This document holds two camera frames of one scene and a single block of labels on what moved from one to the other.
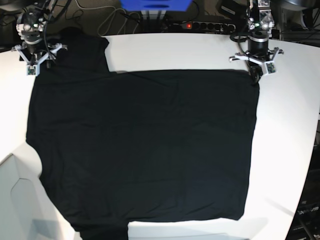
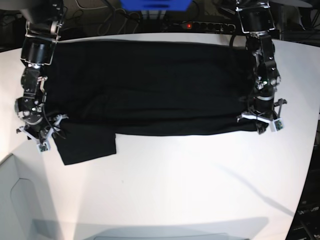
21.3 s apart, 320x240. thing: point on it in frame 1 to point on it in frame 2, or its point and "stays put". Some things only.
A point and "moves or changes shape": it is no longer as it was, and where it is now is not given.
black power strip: [204, 25] stays put
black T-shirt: [120, 147] moves or changes shape
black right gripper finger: [256, 73] to [261, 128]
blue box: [155, 5] stays put
